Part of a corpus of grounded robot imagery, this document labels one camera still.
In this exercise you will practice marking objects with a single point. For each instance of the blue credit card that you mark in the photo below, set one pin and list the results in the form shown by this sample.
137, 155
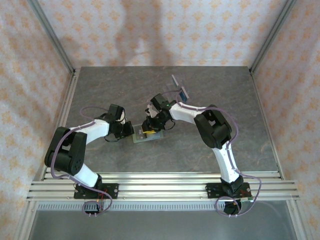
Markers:
184, 94

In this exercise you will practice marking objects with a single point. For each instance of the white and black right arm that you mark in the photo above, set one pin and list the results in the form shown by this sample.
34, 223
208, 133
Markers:
185, 112

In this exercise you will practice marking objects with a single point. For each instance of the green leather card holder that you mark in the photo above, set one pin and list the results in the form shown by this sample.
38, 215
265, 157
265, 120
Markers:
156, 137

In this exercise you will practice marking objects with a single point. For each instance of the aluminium corner post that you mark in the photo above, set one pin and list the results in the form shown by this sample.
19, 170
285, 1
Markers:
272, 32
50, 32

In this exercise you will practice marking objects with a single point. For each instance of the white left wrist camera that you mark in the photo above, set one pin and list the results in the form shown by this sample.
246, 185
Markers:
122, 117

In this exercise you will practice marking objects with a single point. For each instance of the small green circuit board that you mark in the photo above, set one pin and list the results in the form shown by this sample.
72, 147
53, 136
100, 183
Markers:
246, 202

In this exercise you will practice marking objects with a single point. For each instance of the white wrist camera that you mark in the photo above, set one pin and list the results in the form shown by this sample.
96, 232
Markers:
150, 110
122, 117

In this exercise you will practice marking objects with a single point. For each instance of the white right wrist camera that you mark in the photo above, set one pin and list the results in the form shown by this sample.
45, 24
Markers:
150, 110

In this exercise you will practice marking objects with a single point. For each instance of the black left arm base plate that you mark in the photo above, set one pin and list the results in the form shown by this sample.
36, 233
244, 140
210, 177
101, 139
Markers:
112, 191

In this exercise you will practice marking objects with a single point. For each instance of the grey credit card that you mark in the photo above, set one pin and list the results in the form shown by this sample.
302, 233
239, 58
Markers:
140, 136

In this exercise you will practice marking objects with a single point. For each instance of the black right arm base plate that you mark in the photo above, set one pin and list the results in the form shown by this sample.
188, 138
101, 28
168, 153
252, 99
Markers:
212, 191

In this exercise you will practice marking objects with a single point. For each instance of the grey metal lower panel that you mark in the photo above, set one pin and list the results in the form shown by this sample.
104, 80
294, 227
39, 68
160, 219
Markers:
162, 225

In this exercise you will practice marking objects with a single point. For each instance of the aluminium mounting rail frame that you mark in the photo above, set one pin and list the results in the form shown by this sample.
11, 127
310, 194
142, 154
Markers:
162, 186

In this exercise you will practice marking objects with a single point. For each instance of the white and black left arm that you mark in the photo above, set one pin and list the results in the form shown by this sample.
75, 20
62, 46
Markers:
97, 130

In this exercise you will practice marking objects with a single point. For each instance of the aluminium table side rail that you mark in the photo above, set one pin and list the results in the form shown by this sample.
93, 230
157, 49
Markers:
268, 140
66, 100

